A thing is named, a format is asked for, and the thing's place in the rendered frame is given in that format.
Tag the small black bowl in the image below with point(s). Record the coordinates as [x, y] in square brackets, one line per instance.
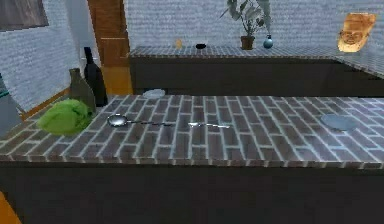
[200, 46]

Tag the potted green house plant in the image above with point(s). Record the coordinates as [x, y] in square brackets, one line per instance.
[249, 20]

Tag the brown wooden door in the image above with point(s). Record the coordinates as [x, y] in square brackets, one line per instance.
[111, 43]

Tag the silver fork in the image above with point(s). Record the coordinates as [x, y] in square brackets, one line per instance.
[208, 125]

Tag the pale blue glass plate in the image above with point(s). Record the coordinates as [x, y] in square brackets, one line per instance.
[339, 122]
[154, 93]

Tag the silver ladle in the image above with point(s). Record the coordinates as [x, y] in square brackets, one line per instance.
[117, 120]

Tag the brick-topped dark kitchen counter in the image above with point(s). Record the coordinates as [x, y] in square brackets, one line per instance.
[253, 73]

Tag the green lettuce head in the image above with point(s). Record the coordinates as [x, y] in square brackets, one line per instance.
[65, 116]

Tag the round blue vase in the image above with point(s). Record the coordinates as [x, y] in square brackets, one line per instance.
[268, 43]

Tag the olive green bottle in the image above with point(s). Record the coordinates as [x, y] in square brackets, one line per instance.
[81, 89]

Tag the golden face wall mask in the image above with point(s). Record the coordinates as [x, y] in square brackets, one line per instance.
[354, 32]

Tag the small orange cup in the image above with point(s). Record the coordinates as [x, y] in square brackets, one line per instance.
[179, 43]

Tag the black wine bottle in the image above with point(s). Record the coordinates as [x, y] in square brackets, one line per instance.
[95, 80]

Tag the brick-topped dark kitchen island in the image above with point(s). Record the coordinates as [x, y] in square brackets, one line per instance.
[200, 166]

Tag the dark framed window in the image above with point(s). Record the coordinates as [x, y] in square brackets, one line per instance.
[21, 13]

